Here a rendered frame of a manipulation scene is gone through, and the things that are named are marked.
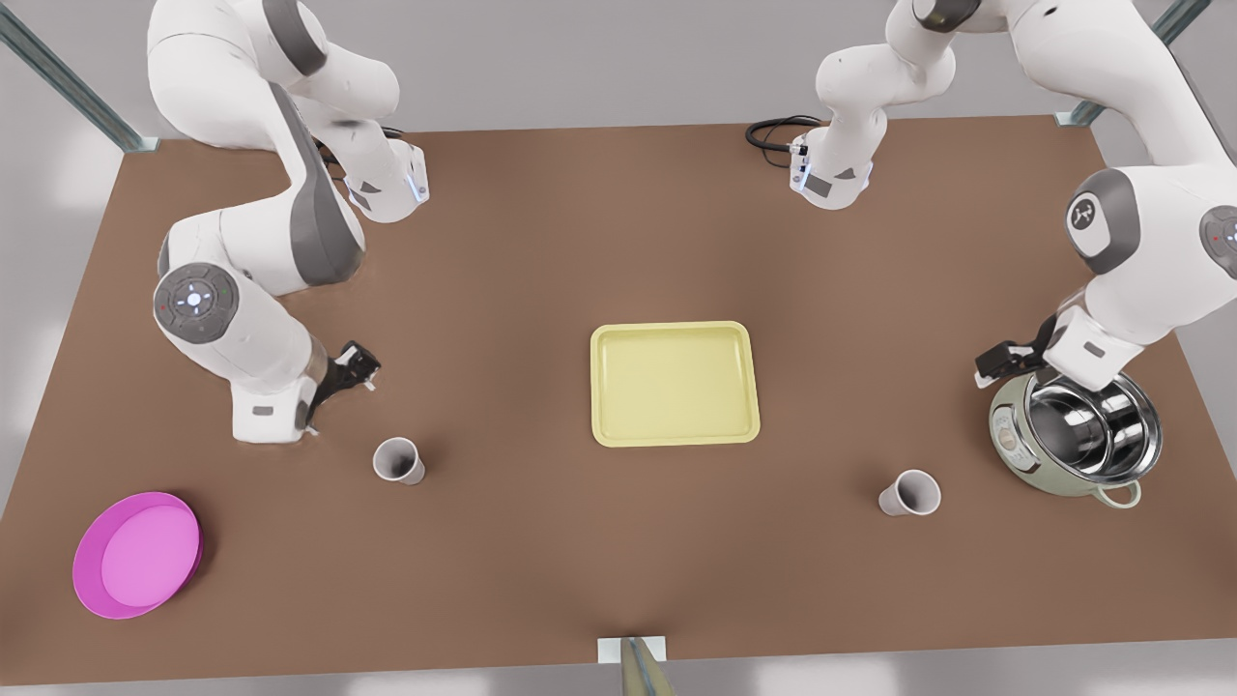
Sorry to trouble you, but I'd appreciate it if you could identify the white IKEA cup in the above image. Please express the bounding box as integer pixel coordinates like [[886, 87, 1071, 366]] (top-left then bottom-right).
[[373, 437, 426, 486], [878, 470, 942, 517]]

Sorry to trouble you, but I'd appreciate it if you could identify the yellow rectangular tray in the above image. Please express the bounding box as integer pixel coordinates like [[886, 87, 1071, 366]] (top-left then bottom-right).
[[590, 321, 762, 449]]

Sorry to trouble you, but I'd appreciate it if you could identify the pale green steel pot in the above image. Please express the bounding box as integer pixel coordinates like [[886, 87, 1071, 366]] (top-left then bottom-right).
[[989, 369, 1164, 509]]

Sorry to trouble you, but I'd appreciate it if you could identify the pink round plate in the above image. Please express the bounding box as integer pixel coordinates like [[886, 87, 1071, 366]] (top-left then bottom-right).
[[72, 491, 204, 620]]

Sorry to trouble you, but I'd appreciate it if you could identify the silver frame post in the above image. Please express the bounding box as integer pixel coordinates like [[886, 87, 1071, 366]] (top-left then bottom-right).
[[1054, 0, 1215, 130], [0, 8, 161, 155], [597, 636, 677, 696]]

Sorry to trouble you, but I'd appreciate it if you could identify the black cable loop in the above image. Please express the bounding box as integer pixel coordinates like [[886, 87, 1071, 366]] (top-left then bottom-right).
[[746, 115, 828, 171]]

